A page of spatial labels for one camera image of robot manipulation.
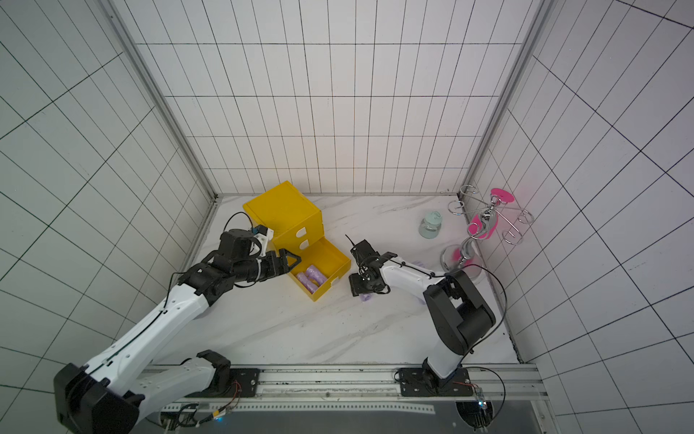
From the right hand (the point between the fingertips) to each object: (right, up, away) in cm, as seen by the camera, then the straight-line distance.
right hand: (360, 281), depth 92 cm
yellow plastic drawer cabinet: (-20, +20, -11) cm, 30 cm away
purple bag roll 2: (-15, +2, 0) cm, 15 cm away
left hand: (-21, +8, -16) cm, 28 cm away
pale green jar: (+27, +19, +8) cm, 34 cm away
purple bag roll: (-18, 0, -3) cm, 18 cm away
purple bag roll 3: (+2, -4, -5) cm, 7 cm away
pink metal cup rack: (+36, +25, -14) cm, 46 cm away
